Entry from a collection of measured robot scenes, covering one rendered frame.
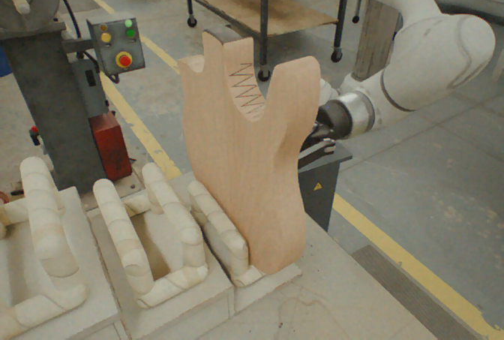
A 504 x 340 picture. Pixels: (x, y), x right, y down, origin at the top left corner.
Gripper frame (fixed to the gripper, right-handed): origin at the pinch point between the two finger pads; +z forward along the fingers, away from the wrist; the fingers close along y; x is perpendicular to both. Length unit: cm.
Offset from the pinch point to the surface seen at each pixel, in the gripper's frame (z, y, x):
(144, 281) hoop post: 22.7, -9.7, -6.1
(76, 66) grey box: 13, 115, -25
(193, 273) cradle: 15.9, -10.2, -9.3
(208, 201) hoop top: 7.1, 2.5, -9.8
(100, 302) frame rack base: 28.4, -10.8, -4.6
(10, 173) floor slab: 64, 192, -116
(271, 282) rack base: 2.5, -11.9, -20.7
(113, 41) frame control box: -1, 95, -11
